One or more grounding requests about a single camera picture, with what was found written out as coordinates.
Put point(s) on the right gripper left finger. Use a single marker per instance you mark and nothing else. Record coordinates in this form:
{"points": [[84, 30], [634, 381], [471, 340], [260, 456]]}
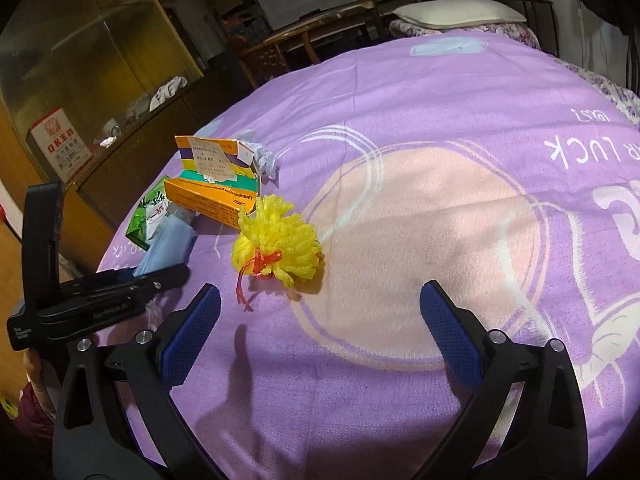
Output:
{"points": [[93, 438]]}

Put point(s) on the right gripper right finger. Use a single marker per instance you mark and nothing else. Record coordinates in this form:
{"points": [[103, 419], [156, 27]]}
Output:
{"points": [[547, 438]]}

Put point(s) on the light blue face mask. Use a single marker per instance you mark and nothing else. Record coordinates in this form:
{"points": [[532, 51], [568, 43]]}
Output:
{"points": [[171, 245]]}

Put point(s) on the green snack packet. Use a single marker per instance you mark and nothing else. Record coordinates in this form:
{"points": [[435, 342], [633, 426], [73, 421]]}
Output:
{"points": [[148, 214]]}

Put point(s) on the red white sign board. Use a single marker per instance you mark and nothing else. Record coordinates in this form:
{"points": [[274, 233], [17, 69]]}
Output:
{"points": [[61, 145]]}

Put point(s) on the orange medicine box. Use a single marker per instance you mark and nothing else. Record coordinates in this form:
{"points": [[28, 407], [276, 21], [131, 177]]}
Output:
{"points": [[219, 179]]}

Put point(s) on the yellow mesh pom-pom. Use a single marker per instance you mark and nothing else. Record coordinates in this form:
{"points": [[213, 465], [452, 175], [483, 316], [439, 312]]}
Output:
{"points": [[274, 243]]}

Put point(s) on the crumpled white tissue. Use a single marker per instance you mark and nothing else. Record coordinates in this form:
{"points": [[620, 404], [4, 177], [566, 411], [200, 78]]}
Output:
{"points": [[265, 159]]}

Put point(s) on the purple printed blanket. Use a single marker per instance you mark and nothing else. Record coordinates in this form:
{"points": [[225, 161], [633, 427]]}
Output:
{"points": [[469, 159]]}

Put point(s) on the wooden chair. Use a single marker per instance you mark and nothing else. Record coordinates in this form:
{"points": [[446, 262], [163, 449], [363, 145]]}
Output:
{"points": [[266, 60]]}

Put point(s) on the white pillow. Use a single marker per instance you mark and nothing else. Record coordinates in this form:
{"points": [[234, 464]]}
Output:
{"points": [[451, 14]]}

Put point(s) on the wooden wall cabinet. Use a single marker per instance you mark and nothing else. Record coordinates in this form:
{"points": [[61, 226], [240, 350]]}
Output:
{"points": [[130, 76]]}

